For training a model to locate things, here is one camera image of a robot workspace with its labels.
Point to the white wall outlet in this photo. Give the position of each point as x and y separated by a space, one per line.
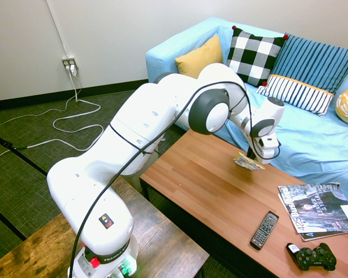
68 61

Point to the black remote control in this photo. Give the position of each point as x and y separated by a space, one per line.
264 230

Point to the white power plug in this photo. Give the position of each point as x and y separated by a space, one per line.
72 69

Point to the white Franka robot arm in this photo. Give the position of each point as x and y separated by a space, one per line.
133 121

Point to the small black labelled device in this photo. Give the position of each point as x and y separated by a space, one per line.
292 249

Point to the navy white striped pillow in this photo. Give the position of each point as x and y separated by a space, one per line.
298 92

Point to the blue striped pillow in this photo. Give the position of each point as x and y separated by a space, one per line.
313 60

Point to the yellow baked chip bag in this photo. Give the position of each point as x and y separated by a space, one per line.
246 162

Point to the magazine with white edge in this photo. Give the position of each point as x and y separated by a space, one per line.
322 235

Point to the black white checked pillow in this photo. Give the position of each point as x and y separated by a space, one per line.
252 55

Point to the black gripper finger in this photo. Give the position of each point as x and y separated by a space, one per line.
251 153

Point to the plain yellow pillow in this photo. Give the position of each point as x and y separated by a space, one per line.
200 58

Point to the black game controller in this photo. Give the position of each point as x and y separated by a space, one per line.
316 257

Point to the light blue sofa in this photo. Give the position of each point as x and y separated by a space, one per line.
307 139

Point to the business magazine with dark cover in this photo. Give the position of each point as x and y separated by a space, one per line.
316 205

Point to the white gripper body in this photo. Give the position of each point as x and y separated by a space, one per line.
268 149

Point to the white wall conduit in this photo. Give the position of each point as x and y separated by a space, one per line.
56 29

